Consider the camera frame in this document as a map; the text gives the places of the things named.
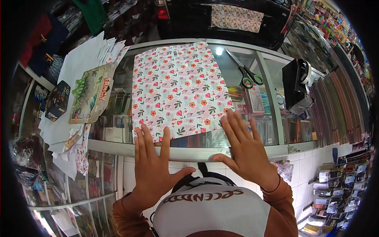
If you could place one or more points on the person's right hand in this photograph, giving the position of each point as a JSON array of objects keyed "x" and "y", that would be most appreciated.
[{"x": 248, "y": 157}]

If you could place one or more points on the person's right little finger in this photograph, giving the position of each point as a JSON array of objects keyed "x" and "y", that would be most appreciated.
[{"x": 255, "y": 129}]

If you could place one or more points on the glass display counter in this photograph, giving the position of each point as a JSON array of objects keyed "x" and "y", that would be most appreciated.
[{"x": 183, "y": 153}]

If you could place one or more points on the person's left little finger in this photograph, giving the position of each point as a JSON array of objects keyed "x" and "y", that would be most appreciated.
[{"x": 138, "y": 148}]

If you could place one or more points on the person's left middle finger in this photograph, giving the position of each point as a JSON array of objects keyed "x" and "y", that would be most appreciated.
[{"x": 150, "y": 142}]

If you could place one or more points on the person's right middle finger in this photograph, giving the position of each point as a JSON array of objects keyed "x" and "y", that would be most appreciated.
[{"x": 237, "y": 123}]

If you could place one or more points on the pile of white paper sheets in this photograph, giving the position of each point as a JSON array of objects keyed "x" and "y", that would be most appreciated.
[{"x": 80, "y": 56}]

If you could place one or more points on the shelf of folded clothes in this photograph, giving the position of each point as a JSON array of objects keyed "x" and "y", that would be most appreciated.
[{"x": 47, "y": 38}]

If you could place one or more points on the person's left hand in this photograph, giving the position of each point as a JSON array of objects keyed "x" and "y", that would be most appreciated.
[{"x": 151, "y": 174}]

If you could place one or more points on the black game box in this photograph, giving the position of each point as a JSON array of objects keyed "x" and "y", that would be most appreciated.
[{"x": 57, "y": 100}]

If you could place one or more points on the full shop shelf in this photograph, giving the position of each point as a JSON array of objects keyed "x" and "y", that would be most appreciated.
[{"x": 331, "y": 26}]

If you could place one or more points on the person's left thumb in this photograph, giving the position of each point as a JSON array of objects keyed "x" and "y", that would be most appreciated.
[{"x": 185, "y": 173}]

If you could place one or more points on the person's left ring finger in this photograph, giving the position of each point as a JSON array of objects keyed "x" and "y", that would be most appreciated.
[{"x": 145, "y": 137}]

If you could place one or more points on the person's left index finger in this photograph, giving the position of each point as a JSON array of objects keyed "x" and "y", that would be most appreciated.
[{"x": 165, "y": 142}]

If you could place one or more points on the person's body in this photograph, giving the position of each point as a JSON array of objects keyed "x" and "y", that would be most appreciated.
[{"x": 210, "y": 213}]

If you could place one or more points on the rack of hanging packets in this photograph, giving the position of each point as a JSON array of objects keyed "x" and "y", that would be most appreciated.
[{"x": 340, "y": 189}]

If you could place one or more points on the large floral wrapping paper sheet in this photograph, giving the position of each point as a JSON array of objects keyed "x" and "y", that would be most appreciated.
[{"x": 180, "y": 89}]

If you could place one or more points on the person's right index finger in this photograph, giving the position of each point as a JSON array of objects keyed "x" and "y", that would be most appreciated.
[{"x": 228, "y": 127}]

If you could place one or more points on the toy soldier blister pack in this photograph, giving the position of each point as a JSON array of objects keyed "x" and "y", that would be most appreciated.
[{"x": 90, "y": 94}]

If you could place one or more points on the row of coloured paper sheets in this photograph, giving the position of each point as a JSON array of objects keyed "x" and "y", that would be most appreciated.
[{"x": 336, "y": 109}]

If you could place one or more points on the black tape dispenser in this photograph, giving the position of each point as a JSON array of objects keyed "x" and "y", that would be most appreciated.
[{"x": 294, "y": 86}]

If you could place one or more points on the person's right ring finger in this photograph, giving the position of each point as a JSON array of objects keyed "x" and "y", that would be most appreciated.
[{"x": 247, "y": 127}]

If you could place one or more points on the person's right thumb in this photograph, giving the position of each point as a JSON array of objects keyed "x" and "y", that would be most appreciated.
[{"x": 222, "y": 158}]

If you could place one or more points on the small floral paper sheet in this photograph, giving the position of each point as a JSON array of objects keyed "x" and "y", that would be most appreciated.
[{"x": 237, "y": 17}]

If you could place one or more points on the clear plastic wrapped bundle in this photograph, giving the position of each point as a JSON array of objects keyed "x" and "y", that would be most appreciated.
[{"x": 26, "y": 157}]

